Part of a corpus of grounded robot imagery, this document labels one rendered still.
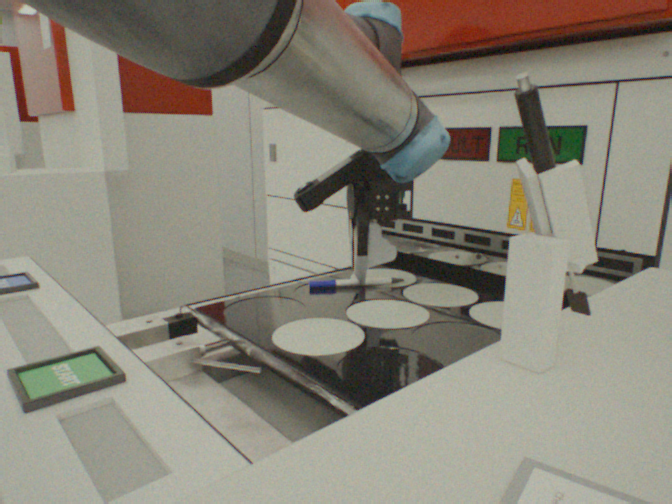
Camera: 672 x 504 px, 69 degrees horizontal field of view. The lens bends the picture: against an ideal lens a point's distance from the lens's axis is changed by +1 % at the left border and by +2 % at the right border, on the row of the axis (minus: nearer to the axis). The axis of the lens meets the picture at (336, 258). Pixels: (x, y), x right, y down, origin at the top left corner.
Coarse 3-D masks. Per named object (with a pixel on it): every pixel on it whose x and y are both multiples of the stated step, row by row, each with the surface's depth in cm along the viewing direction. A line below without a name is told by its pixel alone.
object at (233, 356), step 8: (224, 352) 60; (232, 352) 60; (240, 352) 60; (216, 360) 58; (224, 360) 59; (232, 360) 60; (240, 360) 60; (248, 360) 61; (208, 368) 58; (216, 368) 58; (224, 368) 59; (216, 376) 59; (224, 376) 59; (232, 376) 60
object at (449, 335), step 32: (288, 288) 69; (320, 288) 70; (352, 288) 70; (384, 288) 69; (480, 288) 69; (224, 320) 57; (256, 320) 58; (288, 320) 57; (352, 320) 57; (448, 320) 57; (288, 352) 49; (352, 352) 49; (384, 352) 49; (416, 352) 49; (448, 352) 49; (352, 384) 43; (384, 384) 43
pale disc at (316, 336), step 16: (304, 320) 57; (320, 320) 57; (336, 320) 57; (272, 336) 53; (288, 336) 53; (304, 336) 53; (320, 336) 53; (336, 336) 53; (352, 336) 53; (304, 352) 49; (320, 352) 49; (336, 352) 49
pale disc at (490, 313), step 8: (480, 304) 63; (488, 304) 63; (496, 304) 63; (472, 312) 60; (480, 312) 60; (488, 312) 60; (496, 312) 60; (480, 320) 58; (488, 320) 58; (496, 320) 58
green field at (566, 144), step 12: (504, 132) 67; (516, 132) 66; (552, 132) 62; (564, 132) 61; (576, 132) 60; (504, 144) 68; (516, 144) 66; (552, 144) 63; (564, 144) 61; (576, 144) 60; (504, 156) 68; (516, 156) 66; (528, 156) 65; (564, 156) 62; (576, 156) 61
